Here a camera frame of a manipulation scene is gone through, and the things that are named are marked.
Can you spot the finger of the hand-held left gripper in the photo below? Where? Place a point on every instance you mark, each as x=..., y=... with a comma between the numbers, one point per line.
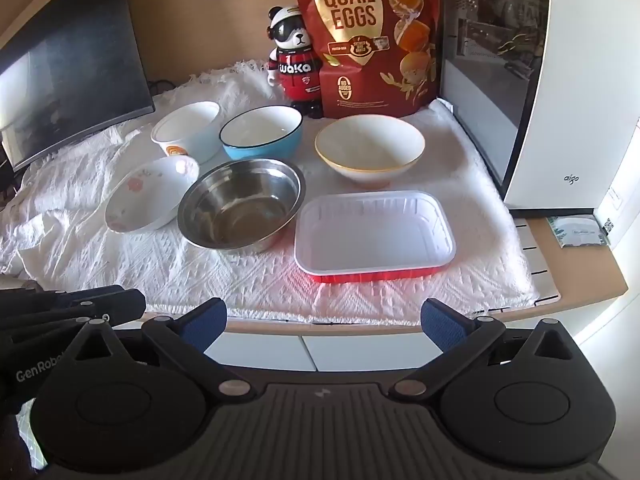
x=100, y=302

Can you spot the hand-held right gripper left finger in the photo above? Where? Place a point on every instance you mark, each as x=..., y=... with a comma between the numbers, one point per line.
x=205, y=322

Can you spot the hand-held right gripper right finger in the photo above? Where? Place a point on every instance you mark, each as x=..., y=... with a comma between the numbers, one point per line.
x=442, y=322

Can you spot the red and white rectangular tray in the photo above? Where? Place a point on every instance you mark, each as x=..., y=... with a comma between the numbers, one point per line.
x=375, y=235

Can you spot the white floral bowl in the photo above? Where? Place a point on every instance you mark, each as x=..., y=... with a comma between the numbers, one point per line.
x=145, y=195

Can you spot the stainless steel bowl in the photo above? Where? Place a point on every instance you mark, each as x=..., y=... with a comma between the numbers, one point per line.
x=240, y=205

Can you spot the blue bowl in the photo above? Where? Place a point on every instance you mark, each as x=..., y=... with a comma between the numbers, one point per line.
x=260, y=152

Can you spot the white bowl with gold rim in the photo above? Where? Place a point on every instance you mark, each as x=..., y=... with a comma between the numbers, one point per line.
x=370, y=150

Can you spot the white bowl with orange logo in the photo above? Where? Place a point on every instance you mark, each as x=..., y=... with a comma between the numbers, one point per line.
x=200, y=135

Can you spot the white textured cloth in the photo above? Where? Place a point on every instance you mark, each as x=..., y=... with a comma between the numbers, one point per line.
x=250, y=280

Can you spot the white drawer front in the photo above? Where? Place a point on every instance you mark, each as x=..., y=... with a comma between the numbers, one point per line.
x=360, y=350
x=265, y=352

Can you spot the white slotted board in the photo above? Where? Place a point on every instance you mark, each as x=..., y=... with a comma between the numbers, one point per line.
x=542, y=280

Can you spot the green and white tissue packet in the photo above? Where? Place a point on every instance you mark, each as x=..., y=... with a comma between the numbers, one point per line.
x=575, y=232

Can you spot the black curved monitor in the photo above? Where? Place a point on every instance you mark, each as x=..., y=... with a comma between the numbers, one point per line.
x=75, y=60

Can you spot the bear figurine with goggles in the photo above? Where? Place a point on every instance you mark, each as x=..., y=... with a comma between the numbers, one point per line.
x=297, y=75

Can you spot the red snack bag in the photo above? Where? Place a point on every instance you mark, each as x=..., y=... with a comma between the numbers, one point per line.
x=350, y=35

